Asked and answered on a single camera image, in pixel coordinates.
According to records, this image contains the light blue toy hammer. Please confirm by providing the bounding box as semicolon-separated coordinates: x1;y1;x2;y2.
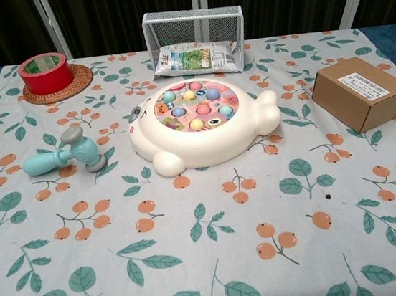
18;121;110;181

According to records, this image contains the white fish-shaped toy game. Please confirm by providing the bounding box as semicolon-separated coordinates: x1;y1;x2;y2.
122;69;287;182

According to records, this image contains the floral fruit print tablecloth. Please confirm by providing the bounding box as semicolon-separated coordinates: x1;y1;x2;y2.
0;19;396;296

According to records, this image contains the printed snack packet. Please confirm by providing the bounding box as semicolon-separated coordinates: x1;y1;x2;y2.
149;36;243;82

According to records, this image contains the woven rattan coaster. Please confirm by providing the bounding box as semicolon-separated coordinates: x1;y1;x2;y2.
19;61;95;107

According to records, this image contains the brown cardboard box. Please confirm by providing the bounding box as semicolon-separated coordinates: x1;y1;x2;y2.
308;51;396;140

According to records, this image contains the red tape roll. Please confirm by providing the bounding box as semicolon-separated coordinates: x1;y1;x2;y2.
16;50;77;98

